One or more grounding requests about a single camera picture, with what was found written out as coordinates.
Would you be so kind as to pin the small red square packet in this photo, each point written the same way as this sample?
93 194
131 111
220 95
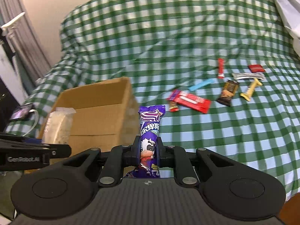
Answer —
256 68

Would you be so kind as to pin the cardboard box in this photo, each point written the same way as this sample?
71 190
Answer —
106 114

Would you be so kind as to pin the white patterned cloth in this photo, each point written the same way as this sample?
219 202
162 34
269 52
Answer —
289 13

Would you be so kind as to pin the dark brown cracker packet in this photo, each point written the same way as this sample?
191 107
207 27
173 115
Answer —
228 92

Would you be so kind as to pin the white steamer stand hanger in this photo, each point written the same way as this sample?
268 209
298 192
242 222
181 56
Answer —
9 28

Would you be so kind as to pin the grey curtain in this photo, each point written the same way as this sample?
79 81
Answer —
34 58

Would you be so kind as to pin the black smartphone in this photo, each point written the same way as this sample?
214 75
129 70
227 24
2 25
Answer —
21 112

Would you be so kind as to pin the rice cracker bar clear wrapper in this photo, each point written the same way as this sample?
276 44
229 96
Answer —
58 126

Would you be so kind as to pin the blue stick sachet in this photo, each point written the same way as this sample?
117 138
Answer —
201 84

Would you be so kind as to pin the large red snack packet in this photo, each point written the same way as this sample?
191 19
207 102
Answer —
190 101

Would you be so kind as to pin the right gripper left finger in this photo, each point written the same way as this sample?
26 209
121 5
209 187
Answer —
116 160

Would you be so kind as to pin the red stick sachet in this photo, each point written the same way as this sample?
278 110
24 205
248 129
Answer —
220 68

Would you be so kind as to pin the silver stick sachet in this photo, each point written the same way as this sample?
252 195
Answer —
243 76

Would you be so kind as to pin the yellow snack bar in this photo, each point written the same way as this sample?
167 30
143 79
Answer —
248 94

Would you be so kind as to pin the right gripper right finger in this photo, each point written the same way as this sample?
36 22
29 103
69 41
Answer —
175 157

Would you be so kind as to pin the purple cow candy packet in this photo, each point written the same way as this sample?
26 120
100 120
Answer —
149 131

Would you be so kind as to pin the green checkered sofa cover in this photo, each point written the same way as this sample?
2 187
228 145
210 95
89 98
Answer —
162 45

